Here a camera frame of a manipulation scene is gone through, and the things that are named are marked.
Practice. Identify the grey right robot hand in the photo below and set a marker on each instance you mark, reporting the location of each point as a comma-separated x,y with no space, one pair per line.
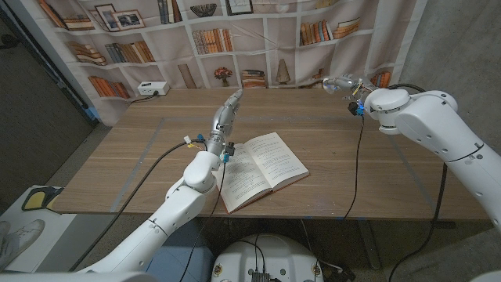
348,84

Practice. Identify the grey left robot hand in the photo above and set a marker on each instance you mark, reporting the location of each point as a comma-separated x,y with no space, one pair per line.
223,121

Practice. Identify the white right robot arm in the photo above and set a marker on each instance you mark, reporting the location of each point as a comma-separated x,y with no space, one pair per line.
438,129

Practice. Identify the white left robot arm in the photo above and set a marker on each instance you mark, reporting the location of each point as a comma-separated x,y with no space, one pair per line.
176,211

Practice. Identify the open book red cover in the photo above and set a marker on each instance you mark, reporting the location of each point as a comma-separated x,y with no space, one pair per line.
270,164

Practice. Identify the white power strip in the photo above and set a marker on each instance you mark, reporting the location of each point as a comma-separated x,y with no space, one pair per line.
152,88

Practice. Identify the printed bookshelf backdrop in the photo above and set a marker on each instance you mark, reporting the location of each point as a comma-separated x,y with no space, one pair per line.
274,51

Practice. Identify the blue floor mat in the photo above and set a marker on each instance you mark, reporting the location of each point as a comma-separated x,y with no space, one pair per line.
184,258

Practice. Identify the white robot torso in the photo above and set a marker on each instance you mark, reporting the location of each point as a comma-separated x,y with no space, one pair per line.
270,258

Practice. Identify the grey finned torso module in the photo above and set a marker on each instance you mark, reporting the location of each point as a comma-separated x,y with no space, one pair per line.
260,277

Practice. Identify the grey table leg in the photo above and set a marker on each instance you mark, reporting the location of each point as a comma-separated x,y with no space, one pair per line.
370,243

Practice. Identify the black floor adapter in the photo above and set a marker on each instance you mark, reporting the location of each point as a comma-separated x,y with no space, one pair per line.
338,274

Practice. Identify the white floor board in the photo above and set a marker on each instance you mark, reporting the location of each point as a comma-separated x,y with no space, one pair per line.
55,231

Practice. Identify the yellow and black pad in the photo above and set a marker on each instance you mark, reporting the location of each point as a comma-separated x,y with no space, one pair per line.
35,199

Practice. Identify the white sneaker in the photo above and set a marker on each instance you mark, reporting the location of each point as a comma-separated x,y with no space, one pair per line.
23,239

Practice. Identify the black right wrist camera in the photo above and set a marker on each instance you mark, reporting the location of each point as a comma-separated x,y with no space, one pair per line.
354,108

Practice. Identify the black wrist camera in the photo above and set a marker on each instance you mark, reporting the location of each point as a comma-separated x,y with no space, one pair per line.
229,150
354,108

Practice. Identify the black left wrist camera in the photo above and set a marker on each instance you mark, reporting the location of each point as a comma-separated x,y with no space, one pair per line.
229,150

